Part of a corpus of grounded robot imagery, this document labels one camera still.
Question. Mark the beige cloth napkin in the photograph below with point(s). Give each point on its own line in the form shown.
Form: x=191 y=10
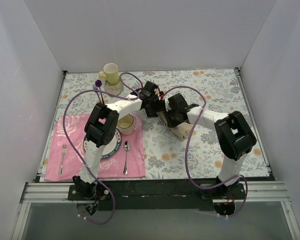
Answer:
x=182 y=131

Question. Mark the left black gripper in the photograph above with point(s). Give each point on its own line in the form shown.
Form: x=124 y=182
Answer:
x=153 y=107

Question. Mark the silver metal spoon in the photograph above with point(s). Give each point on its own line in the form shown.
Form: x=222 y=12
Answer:
x=126 y=147

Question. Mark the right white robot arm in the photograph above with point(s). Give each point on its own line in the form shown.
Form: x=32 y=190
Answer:
x=235 y=137

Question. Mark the round woven coaster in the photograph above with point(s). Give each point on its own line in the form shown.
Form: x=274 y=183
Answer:
x=115 y=89

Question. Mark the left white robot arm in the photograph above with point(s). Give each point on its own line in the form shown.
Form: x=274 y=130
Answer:
x=100 y=130

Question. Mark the white plate teal rim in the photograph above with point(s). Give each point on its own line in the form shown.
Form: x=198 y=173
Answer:
x=113 y=147

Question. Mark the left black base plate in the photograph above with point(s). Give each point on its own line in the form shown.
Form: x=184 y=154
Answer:
x=93 y=193

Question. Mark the floral tablecloth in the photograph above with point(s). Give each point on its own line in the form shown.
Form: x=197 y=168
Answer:
x=218 y=90

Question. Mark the silver metal fork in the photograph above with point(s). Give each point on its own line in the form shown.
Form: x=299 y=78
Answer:
x=64 y=152

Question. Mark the aluminium frame rail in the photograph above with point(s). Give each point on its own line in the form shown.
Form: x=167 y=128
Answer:
x=255 y=191

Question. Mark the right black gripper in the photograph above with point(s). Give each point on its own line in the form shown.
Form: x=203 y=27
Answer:
x=172 y=118

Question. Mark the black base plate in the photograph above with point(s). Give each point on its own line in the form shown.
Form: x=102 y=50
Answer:
x=93 y=193
x=210 y=192

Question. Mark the purple plastic fork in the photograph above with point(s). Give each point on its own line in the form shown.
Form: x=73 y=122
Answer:
x=100 y=97

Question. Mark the pink floral placemat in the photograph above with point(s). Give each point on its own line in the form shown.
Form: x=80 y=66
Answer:
x=110 y=168

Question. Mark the cream mug dark rim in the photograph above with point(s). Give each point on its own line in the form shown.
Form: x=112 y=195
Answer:
x=126 y=125

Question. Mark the yellow mug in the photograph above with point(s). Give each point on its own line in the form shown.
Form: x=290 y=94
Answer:
x=110 y=73

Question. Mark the purple plastic spoon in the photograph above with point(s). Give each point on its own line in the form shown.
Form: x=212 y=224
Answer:
x=98 y=83

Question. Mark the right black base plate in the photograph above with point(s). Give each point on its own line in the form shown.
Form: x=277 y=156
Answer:
x=210 y=192

